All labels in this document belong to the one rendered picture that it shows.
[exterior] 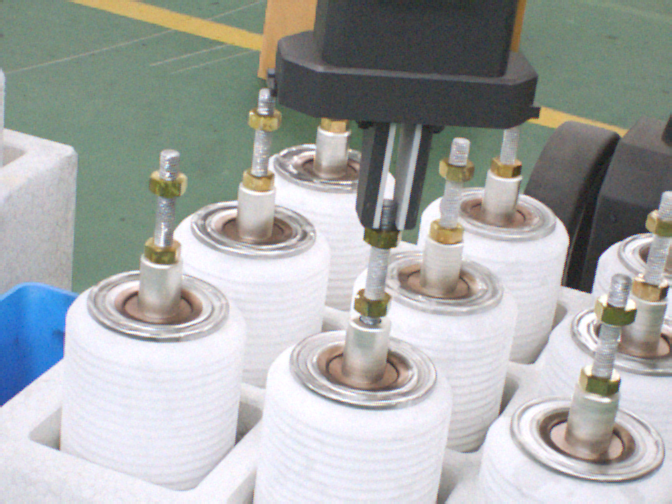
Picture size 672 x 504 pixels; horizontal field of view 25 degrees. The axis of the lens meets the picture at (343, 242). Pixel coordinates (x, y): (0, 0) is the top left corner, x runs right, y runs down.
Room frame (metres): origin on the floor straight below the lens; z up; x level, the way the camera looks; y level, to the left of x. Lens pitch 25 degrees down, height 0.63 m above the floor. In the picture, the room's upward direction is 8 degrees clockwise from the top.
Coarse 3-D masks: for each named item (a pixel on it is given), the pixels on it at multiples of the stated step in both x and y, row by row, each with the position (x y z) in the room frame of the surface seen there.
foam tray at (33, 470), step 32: (544, 352) 0.85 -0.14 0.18; (32, 384) 0.73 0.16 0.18; (512, 384) 0.82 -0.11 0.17; (0, 416) 0.70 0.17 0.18; (32, 416) 0.70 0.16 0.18; (256, 416) 0.75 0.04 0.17; (0, 448) 0.67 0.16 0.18; (32, 448) 0.67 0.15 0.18; (256, 448) 0.70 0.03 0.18; (480, 448) 0.73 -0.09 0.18; (0, 480) 0.65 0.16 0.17; (32, 480) 0.65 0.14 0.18; (64, 480) 0.65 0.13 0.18; (96, 480) 0.65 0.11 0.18; (128, 480) 0.65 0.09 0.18; (224, 480) 0.66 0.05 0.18; (448, 480) 0.71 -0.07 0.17
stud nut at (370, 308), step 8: (360, 296) 0.67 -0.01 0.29; (384, 296) 0.67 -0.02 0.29; (360, 304) 0.67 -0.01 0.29; (368, 304) 0.66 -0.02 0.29; (376, 304) 0.67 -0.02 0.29; (384, 304) 0.67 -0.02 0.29; (360, 312) 0.67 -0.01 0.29; (368, 312) 0.66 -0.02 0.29; (376, 312) 0.67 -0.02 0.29; (384, 312) 0.67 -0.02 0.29
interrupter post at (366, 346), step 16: (352, 320) 0.67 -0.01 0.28; (384, 320) 0.67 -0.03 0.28; (352, 336) 0.67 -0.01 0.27; (368, 336) 0.66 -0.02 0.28; (384, 336) 0.67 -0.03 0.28; (352, 352) 0.66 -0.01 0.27; (368, 352) 0.66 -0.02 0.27; (384, 352) 0.67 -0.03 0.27; (352, 368) 0.66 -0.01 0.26; (368, 368) 0.66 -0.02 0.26; (384, 368) 0.67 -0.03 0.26
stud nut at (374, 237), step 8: (368, 232) 0.67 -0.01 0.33; (376, 232) 0.67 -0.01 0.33; (384, 232) 0.67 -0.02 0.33; (392, 232) 0.67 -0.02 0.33; (400, 232) 0.67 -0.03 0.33; (368, 240) 0.67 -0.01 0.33; (376, 240) 0.66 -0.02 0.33; (384, 240) 0.67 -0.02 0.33; (392, 240) 0.67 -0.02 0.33; (400, 240) 0.68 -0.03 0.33; (384, 248) 0.67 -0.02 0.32
